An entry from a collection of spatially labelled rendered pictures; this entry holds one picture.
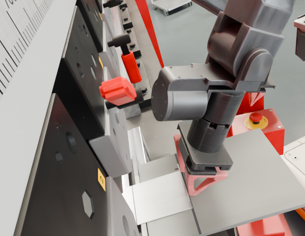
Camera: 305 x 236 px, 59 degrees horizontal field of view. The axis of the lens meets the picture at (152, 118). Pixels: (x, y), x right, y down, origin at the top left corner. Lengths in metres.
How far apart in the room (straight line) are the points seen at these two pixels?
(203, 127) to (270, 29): 0.15
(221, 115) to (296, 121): 1.72
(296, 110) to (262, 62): 1.84
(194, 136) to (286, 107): 1.81
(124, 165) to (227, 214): 0.23
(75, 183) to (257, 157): 0.43
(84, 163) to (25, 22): 0.09
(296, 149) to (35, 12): 1.43
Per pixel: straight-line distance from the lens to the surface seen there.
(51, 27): 0.23
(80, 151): 0.18
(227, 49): 0.35
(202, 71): 0.36
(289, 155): 1.51
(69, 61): 0.23
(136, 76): 0.51
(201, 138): 0.41
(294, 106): 2.21
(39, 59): 0.18
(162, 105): 0.35
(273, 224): 1.47
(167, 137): 0.79
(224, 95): 0.37
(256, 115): 0.91
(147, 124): 0.86
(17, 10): 0.18
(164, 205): 0.50
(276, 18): 0.35
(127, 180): 0.56
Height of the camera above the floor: 1.42
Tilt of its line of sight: 38 degrees down
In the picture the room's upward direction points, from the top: 20 degrees counter-clockwise
